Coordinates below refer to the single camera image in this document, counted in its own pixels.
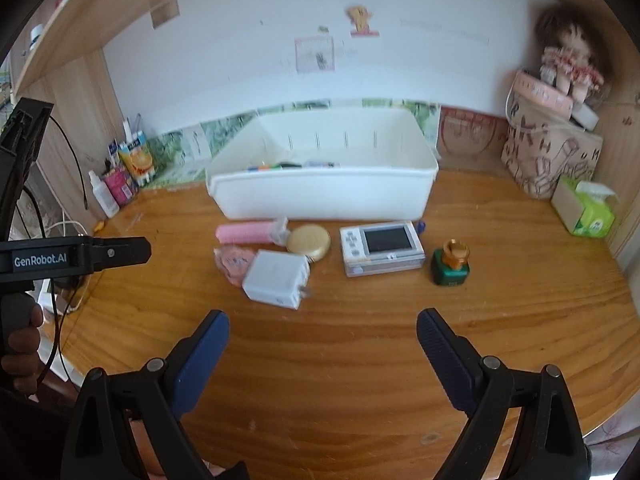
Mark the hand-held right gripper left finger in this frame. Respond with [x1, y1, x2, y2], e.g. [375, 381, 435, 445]
[60, 310, 231, 480]

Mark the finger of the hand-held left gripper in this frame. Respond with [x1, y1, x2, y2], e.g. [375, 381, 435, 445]
[92, 237, 152, 273]

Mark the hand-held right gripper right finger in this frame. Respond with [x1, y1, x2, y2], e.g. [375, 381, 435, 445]
[417, 308, 591, 480]

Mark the green bottle with gold cap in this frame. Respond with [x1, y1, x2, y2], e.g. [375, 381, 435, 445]
[431, 240, 472, 288]

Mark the pink plastic packet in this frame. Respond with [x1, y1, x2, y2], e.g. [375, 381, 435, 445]
[214, 244, 258, 287]

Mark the white square charger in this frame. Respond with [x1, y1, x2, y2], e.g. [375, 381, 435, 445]
[242, 250, 312, 311]

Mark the pink folding comb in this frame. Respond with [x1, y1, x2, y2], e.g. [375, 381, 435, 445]
[216, 217, 289, 247]

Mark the white handheld game console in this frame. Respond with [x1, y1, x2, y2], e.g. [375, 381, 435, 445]
[340, 220, 427, 278]

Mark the gold round compact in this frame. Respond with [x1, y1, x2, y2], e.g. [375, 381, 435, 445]
[286, 225, 331, 262]

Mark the white plastic bin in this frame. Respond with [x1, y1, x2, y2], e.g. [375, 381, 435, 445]
[205, 106, 440, 221]

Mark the person's left hand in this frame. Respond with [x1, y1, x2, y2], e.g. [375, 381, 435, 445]
[0, 310, 45, 381]

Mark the white box with barcode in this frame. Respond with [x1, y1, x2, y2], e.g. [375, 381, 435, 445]
[182, 125, 211, 163]

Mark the green leaf printed sheet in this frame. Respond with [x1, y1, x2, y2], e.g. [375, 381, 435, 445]
[145, 97, 441, 188]

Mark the wooden shelf unit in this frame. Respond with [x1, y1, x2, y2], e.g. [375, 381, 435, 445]
[10, 0, 640, 261]

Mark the green tissue pack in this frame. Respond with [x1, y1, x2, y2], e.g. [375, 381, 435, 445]
[551, 175, 618, 238]

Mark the letter printed fabric bag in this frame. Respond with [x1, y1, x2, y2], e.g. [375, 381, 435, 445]
[501, 95, 603, 201]

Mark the orange cardboard with drawing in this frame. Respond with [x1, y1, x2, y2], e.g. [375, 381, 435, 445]
[437, 107, 508, 158]

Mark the taped paper patch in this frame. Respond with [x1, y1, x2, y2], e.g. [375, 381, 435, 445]
[151, 0, 180, 30]

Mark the white adapter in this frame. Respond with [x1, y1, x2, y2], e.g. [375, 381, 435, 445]
[570, 102, 600, 130]

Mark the brown haired rag doll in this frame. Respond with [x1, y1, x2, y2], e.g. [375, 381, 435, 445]
[535, 4, 613, 106]

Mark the black cable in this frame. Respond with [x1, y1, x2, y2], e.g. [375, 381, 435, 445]
[47, 115, 89, 211]

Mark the white cord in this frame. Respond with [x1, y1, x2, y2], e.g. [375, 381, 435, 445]
[505, 82, 591, 138]

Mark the pink bordered wall note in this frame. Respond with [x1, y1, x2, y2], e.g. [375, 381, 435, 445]
[294, 35, 335, 75]

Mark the yellow pony wall sticker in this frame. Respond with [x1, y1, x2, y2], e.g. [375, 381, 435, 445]
[346, 5, 380, 37]

